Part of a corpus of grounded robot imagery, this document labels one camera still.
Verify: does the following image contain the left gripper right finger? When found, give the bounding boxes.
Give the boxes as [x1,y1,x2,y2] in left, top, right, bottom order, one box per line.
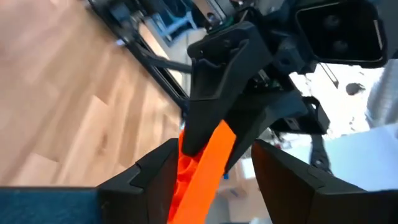
[252,139,368,224]

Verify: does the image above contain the black aluminium table frame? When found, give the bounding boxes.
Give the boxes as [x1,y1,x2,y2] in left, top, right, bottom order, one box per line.
[88,0,193,111]

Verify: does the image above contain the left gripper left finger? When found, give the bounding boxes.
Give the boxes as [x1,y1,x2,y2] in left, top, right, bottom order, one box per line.
[98,139,180,224]

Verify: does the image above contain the blue-grey metal table frame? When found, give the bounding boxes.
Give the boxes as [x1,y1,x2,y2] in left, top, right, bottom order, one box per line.
[152,9,200,47]

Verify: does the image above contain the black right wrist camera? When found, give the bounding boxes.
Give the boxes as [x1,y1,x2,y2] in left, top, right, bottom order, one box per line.
[295,0,388,69]

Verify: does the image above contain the orange-red two-by-four brick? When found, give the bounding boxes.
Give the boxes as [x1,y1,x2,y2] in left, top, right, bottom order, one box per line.
[167,119,237,224]

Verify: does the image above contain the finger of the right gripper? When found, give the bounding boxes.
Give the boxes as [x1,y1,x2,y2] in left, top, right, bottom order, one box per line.
[182,21,274,156]
[223,91,308,174]

